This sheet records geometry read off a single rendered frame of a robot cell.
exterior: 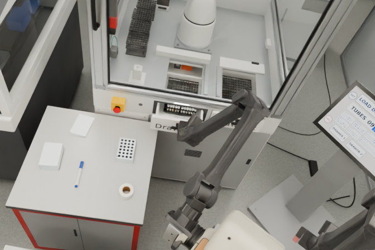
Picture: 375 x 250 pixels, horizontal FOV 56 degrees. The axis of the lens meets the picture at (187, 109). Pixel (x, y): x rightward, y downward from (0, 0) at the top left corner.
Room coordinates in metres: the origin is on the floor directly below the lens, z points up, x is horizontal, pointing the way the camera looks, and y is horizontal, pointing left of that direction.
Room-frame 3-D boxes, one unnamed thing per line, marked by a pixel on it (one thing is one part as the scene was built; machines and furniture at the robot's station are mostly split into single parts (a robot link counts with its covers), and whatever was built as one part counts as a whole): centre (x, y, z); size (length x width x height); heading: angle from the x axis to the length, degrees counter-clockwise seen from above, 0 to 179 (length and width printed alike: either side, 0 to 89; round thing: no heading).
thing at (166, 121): (1.09, 0.03, 0.87); 0.29 x 0.02 x 0.11; 97
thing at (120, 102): (1.12, 0.36, 0.88); 0.07 x 0.05 x 0.07; 97
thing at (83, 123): (1.00, 0.52, 0.77); 0.13 x 0.09 x 0.02; 179
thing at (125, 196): (0.70, 0.18, 0.78); 0.07 x 0.07 x 0.04
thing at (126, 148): (0.92, 0.25, 0.78); 0.12 x 0.08 x 0.04; 9
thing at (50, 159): (0.77, 0.58, 0.79); 0.13 x 0.09 x 0.05; 13
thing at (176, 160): (1.66, 0.05, 0.40); 1.03 x 0.95 x 0.80; 97
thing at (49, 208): (0.83, 0.41, 0.38); 0.62 x 0.58 x 0.76; 97
